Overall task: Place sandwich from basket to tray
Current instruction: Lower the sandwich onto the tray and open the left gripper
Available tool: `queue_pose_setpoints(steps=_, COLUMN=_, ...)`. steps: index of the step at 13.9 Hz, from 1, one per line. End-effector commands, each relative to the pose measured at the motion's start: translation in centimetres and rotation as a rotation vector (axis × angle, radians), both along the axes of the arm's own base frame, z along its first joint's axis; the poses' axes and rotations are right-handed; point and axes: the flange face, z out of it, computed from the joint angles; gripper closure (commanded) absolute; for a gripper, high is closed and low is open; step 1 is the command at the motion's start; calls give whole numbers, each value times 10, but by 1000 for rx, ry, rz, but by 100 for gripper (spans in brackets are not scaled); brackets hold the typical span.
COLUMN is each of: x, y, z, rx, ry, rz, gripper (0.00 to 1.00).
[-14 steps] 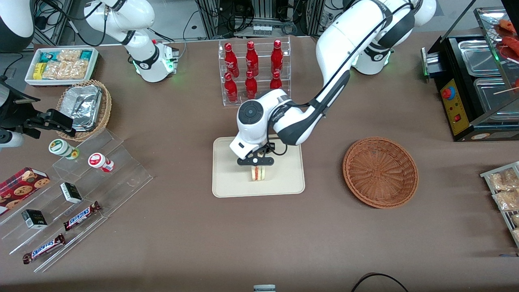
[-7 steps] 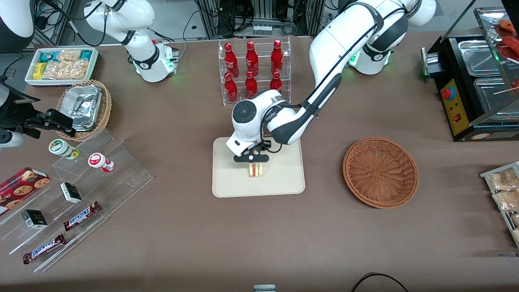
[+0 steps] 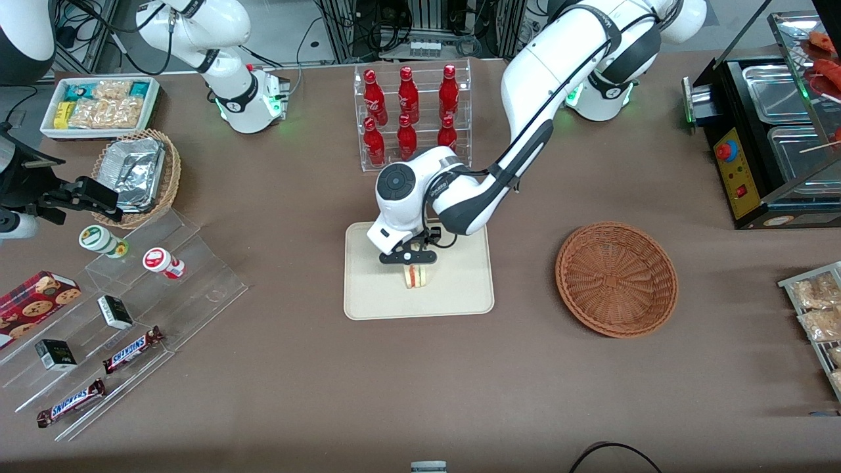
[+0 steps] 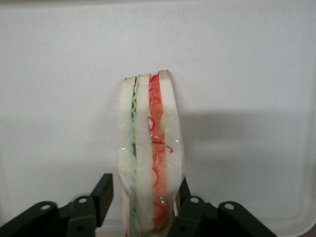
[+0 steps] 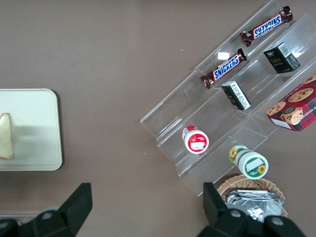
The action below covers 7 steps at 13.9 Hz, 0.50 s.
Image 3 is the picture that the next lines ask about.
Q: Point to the small teal snack packet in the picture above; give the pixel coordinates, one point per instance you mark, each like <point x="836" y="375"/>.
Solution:
<point x="139" y="88"/>

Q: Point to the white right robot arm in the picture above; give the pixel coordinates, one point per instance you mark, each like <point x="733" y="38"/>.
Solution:
<point x="231" y="98"/>

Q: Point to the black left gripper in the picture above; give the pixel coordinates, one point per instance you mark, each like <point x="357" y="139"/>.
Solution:
<point x="433" y="232"/>

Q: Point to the red sausage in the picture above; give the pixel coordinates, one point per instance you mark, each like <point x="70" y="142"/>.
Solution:
<point x="822" y="41"/>
<point x="829" y="73"/>

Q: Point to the small black carton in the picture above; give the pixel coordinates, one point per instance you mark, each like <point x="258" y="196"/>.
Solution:
<point x="56" y="355"/>
<point x="115" y="313"/>

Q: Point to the red cola bottle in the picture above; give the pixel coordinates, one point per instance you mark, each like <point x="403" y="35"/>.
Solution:
<point x="374" y="146"/>
<point x="407" y="139"/>
<point x="447" y="135"/>
<point x="409" y="97"/>
<point x="449" y="95"/>
<point x="375" y="98"/>

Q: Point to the black food warmer machine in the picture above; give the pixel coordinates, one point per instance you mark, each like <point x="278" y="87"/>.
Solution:
<point x="739" y="177"/>

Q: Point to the triangular sandwich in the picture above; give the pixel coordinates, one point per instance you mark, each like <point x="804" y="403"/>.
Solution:
<point x="415" y="277"/>

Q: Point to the aluminium frame rack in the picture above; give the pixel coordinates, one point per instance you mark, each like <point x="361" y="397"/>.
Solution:
<point x="341" y="29"/>

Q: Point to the silver foil tray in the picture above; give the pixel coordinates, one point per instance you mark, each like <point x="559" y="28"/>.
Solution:
<point x="135" y="171"/>

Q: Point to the clear acrylic stepped shelf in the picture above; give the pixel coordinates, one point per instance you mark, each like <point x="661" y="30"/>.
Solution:
<point x="197" y="289"/>

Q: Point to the white power strip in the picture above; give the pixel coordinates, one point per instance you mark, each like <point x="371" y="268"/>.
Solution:
<point x="425" y="47"/>

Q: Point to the clear bagged pastry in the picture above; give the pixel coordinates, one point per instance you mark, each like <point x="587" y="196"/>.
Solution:
<point x="815" y="291"/>
<point x="821" y="325"/>
<point x="836" y="356"/>
<point x="836" y="381"/>

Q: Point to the brown Snickers bar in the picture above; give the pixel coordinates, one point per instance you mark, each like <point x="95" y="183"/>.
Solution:
<point x="71" y="403"/>
<point x="131" y="350"/>

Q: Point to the light wicker basket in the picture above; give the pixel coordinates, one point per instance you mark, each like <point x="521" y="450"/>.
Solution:
<point x="172" y="177"/>

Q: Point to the white rectangular snack bin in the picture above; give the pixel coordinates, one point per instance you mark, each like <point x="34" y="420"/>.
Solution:
<point x="152" y="98"/>

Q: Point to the large clear cracker bag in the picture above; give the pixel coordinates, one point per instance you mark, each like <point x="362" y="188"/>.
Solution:
<point x="108" y="113"/>

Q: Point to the beige plastic serving tray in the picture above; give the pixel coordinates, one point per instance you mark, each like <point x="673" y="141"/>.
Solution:
<point x="460" y="289"/>

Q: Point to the small clear cracker bag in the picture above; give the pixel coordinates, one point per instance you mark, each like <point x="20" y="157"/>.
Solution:
<point x="113" y="89"/>

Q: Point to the steel warmer pan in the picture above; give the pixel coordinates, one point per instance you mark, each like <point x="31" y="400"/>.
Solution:
<point x="775" y="95"/>
<point x="798" y="154"/>

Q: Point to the green lid yoghurt bottle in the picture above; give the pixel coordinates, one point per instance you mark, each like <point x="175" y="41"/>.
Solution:
<point x="97" y="238"/>

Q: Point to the small grey device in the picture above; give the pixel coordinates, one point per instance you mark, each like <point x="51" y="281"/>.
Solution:
<point x="428" y="467"/>

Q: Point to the red cookie box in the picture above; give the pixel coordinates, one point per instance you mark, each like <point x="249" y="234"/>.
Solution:
<point x="33" y="305"/>

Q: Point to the clear acrylic bottle rack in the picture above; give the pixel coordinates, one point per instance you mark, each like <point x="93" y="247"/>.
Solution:
<point x="427" y="85"/>

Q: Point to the brown round wicker basket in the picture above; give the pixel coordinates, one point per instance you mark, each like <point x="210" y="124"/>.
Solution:
<point x="616" y="279"/>

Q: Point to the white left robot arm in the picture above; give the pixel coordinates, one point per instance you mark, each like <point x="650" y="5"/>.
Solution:
<point x="545" y="72"/>

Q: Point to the yellow snack packet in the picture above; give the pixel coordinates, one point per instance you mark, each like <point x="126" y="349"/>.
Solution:
<point x="62" y="115"/>

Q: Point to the red lid yoghurt bottle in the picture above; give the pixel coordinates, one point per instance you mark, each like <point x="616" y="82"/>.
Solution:
<point x="159" y="261"/>

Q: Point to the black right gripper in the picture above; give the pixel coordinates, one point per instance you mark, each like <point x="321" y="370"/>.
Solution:
<point x="41" y="180"/>

